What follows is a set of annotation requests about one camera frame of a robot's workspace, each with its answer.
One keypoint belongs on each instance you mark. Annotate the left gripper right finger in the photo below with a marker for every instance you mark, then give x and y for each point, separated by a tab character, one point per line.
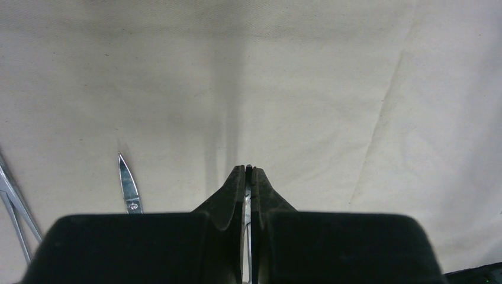
291	246

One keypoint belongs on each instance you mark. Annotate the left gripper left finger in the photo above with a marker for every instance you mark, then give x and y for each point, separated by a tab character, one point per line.
201	246

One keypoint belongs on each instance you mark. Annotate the short steel scissors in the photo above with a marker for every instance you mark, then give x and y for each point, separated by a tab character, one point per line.
129	189

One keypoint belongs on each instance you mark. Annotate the beige cloth wrap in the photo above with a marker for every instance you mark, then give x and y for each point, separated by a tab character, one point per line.
360	106

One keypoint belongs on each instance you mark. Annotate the long steel forceps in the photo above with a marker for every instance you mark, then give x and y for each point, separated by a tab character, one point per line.
16	207

